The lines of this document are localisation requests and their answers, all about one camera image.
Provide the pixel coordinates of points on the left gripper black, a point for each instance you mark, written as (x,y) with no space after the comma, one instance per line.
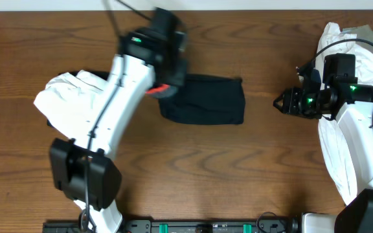
(172,79)

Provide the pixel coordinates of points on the black leggings red waistband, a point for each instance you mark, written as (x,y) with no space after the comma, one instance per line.
(202,100)

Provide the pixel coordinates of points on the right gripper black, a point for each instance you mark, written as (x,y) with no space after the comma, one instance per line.
(292,95)

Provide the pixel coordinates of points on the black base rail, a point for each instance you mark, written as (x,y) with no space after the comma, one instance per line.
(265,224)

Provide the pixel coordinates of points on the white folded garment left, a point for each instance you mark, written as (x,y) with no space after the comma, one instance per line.
(71,102)

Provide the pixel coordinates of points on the grey garment under pile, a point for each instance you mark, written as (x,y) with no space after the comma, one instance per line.
(362,32)

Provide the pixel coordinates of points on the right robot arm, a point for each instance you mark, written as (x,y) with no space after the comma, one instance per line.
(351,106)

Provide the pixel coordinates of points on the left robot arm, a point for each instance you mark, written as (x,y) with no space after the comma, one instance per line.
(148,61)

